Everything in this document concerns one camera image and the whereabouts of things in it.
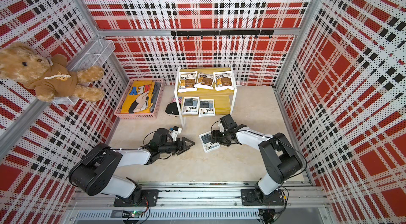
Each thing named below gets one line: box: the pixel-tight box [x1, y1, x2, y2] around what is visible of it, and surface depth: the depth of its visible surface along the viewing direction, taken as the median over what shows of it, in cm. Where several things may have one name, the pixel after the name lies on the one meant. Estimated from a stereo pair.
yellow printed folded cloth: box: [120, 80, 155, 114], surface depth 107 cm
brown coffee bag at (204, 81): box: [193, 72, 215, 90], surface depth 76 cm
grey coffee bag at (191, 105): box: [181, 96, 200, 115], surface depth 90 cm
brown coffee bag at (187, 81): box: [177, 70, 198, 93], surface depth 76 cm
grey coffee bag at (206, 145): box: [198, 131, 221, 153], surface depth 92 cm
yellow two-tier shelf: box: [173, 64, 238, 129], surface depth 78 cm
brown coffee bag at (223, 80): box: [213, 70, 235, 91], surface depth 77 cm
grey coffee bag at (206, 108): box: [198, 98, 216, 117], surface depth 89 cm
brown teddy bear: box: [0, 41, 106, 103], surface depth 54 cm
